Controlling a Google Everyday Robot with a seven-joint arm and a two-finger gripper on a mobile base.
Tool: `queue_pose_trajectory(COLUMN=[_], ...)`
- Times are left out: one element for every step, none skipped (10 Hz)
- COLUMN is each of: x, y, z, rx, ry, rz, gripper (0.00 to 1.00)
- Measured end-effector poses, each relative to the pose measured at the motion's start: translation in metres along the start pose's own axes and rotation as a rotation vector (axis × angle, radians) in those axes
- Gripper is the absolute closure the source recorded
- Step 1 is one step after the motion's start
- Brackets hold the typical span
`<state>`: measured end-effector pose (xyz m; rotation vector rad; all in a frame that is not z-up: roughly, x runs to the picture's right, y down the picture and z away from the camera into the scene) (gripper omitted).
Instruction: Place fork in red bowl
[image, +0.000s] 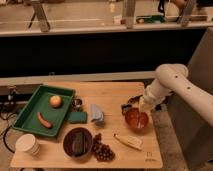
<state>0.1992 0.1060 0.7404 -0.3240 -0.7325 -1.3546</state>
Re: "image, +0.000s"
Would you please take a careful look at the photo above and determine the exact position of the red bowl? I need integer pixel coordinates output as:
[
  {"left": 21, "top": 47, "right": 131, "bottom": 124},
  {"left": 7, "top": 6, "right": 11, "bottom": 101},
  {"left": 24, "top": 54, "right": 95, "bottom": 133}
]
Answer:
[{"left": 125, "top": 108, "right": 149, "bottom": 131}]

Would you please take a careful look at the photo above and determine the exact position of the small metal cup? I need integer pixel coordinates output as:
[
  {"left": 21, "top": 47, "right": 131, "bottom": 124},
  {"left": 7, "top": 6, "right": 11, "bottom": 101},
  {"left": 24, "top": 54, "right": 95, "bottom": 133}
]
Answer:
[{"left": 73, "top": 98, "right": 82, "bottom": 110}]

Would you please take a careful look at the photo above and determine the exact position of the green plastic tray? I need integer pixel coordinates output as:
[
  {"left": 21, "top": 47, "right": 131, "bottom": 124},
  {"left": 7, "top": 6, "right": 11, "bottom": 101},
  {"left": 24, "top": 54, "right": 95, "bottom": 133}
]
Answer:
[{"left": 13, "top": 85, "right": 75, "bottom": 138}]

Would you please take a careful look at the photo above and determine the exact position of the orange sausage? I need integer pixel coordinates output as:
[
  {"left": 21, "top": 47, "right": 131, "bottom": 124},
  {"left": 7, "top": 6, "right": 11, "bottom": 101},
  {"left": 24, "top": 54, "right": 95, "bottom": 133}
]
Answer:
[{"left": 37, "top": 112, "right": 52, "bottom": 129}]

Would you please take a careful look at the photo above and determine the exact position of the purple grape bunch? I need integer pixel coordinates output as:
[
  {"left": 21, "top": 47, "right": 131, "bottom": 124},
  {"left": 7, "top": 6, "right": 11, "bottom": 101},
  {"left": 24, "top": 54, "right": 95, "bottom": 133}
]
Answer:
[{"left": 92, "top": 134, "right": 115, "bottom": 162}]

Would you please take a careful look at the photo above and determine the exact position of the yellow apple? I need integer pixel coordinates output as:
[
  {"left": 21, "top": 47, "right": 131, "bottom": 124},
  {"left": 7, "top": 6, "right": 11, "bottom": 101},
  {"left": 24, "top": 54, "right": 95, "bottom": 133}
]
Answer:
[{"left": 49, "top": 95, "right": 62, "bottom": 108}]

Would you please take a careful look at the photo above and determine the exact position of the blue crumpled cloth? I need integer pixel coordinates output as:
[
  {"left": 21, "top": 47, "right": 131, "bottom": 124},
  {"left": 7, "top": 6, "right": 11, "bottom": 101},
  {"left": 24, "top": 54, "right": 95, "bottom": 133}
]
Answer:
[{"left": 91, "top": 104, "right": 104, "bottom": 126}]

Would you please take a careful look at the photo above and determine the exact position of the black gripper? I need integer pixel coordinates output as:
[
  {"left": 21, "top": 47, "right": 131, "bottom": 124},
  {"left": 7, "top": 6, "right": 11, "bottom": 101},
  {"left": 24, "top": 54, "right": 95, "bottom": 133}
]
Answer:
[{"left": 121, "top": 94, "right": 143, "bottom": 115}]

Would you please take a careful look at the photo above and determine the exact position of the metal table clamp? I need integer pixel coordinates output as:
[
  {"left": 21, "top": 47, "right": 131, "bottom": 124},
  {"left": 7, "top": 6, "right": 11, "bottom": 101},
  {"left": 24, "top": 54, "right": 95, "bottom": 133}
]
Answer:
[{"left": 8, "top": 85, "right": 17, "bottom": 101}]

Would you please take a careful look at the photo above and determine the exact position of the black cable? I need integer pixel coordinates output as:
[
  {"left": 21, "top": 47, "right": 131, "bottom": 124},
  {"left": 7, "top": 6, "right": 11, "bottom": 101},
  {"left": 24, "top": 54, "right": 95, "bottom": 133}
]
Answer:
[{"left": 0, "top": 101, "right": 21, "bottom": 154}]

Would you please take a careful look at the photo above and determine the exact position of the green sponge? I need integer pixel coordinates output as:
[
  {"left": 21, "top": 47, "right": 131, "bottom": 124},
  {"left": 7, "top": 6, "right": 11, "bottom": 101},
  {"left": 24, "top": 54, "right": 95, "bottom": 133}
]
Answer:
[{"left": 68, "top": 111, "right": 87, "bottom": 124}]

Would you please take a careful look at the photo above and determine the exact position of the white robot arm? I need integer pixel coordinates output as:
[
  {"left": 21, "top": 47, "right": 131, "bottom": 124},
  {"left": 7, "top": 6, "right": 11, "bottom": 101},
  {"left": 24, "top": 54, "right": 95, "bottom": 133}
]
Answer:
[{"left": 121, "top": 64, "right": 213, "bottom": 127}]

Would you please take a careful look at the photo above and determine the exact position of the dark round bowl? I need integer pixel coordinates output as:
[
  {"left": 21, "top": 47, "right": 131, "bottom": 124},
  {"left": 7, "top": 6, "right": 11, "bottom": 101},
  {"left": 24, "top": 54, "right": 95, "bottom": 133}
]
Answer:
[{"left": 63, "top": 127, "right": 93, "bottom": 159}]

